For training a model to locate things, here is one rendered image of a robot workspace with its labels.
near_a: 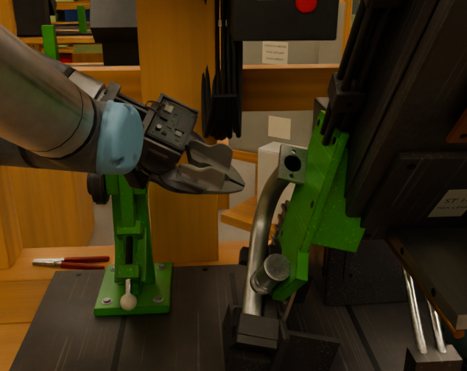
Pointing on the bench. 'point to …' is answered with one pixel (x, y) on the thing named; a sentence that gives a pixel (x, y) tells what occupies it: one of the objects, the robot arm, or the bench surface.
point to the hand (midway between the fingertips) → (233, 185)
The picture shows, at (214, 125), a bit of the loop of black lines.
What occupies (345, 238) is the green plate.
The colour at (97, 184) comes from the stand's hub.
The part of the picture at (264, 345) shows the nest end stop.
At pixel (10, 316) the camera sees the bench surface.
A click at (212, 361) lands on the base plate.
